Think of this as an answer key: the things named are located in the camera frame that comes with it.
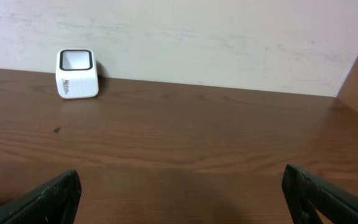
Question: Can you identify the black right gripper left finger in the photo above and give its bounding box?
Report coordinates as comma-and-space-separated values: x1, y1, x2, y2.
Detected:
0, 170, 81, 224

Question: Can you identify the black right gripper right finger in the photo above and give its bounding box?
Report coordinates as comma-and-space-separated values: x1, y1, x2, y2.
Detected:
282, 164, 358, 224

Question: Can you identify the white barcode scanner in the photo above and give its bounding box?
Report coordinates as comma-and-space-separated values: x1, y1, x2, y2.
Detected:
55, 49, 99, 99

